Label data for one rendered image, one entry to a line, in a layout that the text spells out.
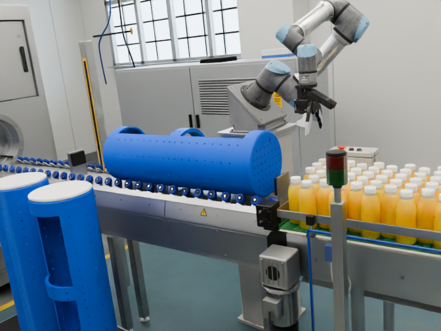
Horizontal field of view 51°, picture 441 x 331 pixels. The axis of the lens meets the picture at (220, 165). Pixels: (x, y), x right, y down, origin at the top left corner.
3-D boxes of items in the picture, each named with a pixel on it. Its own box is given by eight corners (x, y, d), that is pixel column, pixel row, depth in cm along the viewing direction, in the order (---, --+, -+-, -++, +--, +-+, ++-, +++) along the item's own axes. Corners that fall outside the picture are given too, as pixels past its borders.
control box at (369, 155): (335, 166, 215) (335, 145, 212) (379, 169, 203) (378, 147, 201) (327, 172, 207) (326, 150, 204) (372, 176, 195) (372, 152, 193)
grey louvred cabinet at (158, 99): (167, 188, 550) (151, 65, 513) (333, 218, 413) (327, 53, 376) (132, 203, 510) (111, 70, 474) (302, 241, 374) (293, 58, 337)
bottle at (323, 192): (338, 227, 172) (336, 185, 168) (320, 230, 171) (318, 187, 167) (332, 221, 178) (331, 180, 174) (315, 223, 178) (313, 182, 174)
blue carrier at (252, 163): (145, 171, 260) (137, 121, 252) (285, 185, 210) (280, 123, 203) (107, 186, 238) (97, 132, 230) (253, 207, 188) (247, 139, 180)
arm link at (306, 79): (320, 71, 185) (312, 73, 179) (320, 83, 187) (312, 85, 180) (303, 72, 190) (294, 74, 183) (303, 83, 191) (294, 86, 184)
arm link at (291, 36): (335, -17, 216) (281, 22, 187) (352, -1, 215) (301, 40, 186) (322, 2, 225) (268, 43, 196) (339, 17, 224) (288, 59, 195)
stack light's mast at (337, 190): (331, 197, 146) (330, 148, 142) (351, 199, 142) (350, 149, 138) (324, 203, 141) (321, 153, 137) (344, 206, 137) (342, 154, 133)
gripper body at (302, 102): (302, 111, 195) (300, 83, 192) (321, 111, 190) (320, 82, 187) (294, 115, 189) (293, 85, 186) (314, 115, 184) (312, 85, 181)
